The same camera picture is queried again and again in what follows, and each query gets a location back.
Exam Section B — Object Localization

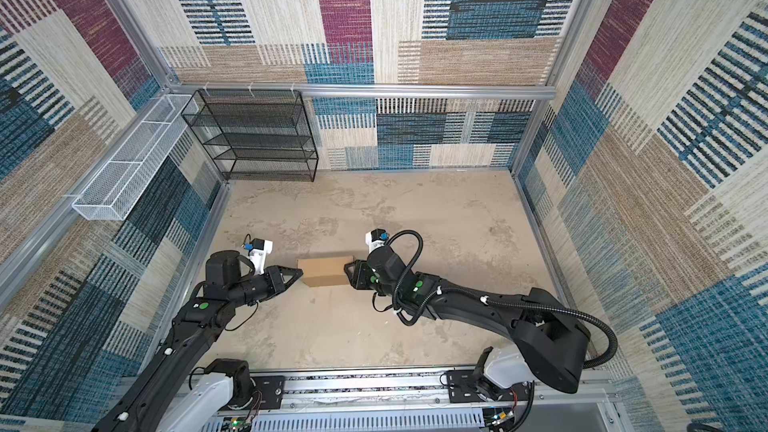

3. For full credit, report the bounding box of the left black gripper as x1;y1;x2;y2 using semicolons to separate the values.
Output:
230;265;303;309

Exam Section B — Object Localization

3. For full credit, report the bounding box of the brown cardboard box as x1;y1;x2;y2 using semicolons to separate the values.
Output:
298;255;355;287

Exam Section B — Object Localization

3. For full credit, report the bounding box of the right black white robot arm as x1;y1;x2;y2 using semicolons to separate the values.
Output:
344;245;618;400

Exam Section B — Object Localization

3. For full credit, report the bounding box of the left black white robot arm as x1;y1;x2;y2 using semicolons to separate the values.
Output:
93;250;303;431

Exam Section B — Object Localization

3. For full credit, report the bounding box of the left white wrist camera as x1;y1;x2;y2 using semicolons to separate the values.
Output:
243;234;273;275

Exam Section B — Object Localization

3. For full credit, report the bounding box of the right black corrugated cable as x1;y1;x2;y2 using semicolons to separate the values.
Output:
383;229;619;432

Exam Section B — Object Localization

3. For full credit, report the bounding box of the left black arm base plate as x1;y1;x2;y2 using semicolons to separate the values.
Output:
245;375;286;413

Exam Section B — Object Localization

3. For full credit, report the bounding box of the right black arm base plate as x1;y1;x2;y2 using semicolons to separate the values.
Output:
439;369;530;404

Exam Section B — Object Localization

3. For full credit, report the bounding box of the black wire shelf rack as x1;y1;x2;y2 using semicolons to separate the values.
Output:
181;89;319;182

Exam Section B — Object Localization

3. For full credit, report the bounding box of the white wire mesh basket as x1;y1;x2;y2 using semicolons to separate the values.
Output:
72;94;191;221

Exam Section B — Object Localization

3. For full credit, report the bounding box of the aluminium front rail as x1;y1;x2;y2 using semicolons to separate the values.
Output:
101;364;619;432

